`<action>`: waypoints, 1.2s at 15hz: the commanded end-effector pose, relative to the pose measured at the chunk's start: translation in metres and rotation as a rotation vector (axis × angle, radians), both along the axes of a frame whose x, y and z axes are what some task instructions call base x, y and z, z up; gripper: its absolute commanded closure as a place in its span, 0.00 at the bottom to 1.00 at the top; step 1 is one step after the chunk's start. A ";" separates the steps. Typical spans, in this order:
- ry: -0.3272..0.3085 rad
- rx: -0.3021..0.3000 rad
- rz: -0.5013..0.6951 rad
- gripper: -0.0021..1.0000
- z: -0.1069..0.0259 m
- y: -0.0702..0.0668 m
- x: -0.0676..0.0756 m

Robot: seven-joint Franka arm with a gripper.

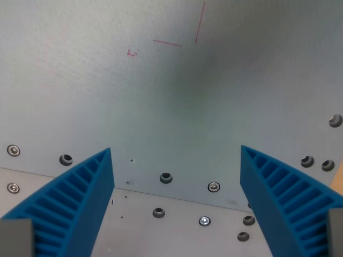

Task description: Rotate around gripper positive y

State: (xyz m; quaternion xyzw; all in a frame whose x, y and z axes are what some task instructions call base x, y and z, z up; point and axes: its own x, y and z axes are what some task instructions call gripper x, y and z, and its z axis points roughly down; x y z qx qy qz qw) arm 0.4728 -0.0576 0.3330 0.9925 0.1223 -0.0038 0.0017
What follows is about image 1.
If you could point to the light grey metal base plate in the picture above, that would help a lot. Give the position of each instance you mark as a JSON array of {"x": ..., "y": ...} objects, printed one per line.
[{"x": 177, "y": 235}]

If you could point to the bluish grey metal plate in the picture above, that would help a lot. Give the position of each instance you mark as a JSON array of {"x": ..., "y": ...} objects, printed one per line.
[{"x": 107, "y": 93}]

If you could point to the silver hex socket screw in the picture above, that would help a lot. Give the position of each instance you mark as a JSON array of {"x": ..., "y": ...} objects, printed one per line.
[
  {"x": 204, "y": 221},
  {"x": 13, "y": 150},
  {"x": 213, "y": 186},
  {"x": 13, "y": 188}
]

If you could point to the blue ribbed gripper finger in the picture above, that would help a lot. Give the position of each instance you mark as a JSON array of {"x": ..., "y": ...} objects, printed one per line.
[
  {"x": 80, "y": 198},
  {"x": 270, "y": 192}
]

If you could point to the wooden table edge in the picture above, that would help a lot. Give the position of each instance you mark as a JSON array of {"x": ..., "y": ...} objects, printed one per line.
[{"x": 338, "y": 188}]

